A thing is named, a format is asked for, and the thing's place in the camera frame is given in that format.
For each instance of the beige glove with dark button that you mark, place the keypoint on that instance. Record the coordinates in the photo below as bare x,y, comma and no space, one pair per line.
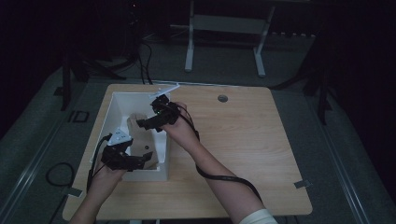
141,140

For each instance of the white sleeve cuff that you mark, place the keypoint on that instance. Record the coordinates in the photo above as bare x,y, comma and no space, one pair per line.
258,217

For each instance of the person's left hand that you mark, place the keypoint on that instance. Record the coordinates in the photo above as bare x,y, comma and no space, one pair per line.
104,180

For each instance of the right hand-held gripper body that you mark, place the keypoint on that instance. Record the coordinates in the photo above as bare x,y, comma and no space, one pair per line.
166,112

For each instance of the black equipment stand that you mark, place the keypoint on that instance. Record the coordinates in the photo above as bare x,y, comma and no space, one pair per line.
134,37

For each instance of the person's right hand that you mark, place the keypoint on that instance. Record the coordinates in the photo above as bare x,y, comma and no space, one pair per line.
182,133

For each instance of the dark metal stand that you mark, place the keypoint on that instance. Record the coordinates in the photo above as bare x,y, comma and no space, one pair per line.
323,93

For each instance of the black tripod stand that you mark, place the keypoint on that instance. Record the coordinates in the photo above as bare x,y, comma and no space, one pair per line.
66,81

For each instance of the grey tape strip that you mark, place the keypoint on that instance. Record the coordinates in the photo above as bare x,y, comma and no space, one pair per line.
302,184
73,192

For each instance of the white rectangular storage box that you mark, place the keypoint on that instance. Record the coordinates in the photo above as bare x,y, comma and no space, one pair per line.
121,105

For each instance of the white metal stand frame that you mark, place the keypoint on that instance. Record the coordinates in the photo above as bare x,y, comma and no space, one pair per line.
230,25

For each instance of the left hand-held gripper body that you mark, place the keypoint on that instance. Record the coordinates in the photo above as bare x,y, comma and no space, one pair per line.
116,157

